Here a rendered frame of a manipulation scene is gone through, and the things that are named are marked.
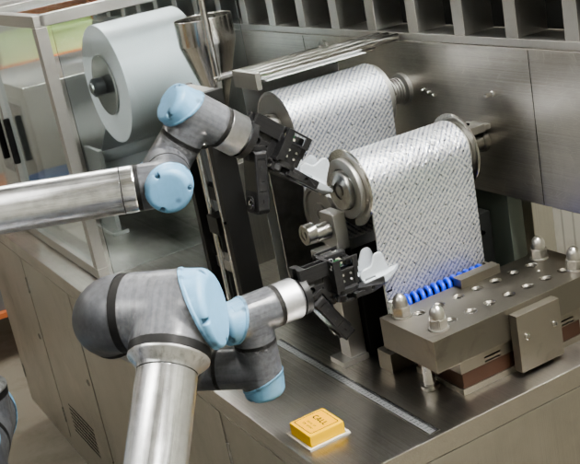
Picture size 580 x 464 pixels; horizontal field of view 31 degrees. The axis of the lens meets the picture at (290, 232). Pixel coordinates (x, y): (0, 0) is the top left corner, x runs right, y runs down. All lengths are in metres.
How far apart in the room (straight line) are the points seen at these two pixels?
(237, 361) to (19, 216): 0.46
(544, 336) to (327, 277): 0.40
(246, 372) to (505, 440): 0.46
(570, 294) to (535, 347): 0.13
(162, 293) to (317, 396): 0.59
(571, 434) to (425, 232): 0.45
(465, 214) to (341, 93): 0.35
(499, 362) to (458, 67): 0.59
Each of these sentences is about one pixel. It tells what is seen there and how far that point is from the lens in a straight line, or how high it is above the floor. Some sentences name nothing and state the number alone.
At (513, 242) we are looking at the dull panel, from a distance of 2.15.
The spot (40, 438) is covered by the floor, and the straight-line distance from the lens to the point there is 4.13.
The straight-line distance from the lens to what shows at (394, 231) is 1.93.
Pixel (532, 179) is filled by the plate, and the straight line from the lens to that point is 2.03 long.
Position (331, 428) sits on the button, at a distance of 1.80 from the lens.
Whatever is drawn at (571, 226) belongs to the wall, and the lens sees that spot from 4.39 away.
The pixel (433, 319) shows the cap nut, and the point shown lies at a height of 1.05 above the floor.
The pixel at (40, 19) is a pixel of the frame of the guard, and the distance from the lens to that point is 2.67.
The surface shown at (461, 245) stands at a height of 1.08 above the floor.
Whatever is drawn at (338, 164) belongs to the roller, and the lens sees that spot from 1.92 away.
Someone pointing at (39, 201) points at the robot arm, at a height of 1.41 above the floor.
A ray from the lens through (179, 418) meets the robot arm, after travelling 1.40.
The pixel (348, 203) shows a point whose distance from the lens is 1.91.
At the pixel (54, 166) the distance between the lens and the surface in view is 2.91.
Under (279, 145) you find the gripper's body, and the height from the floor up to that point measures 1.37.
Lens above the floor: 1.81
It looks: 18 degrees down
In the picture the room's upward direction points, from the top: 11 degrees counter-clockwise
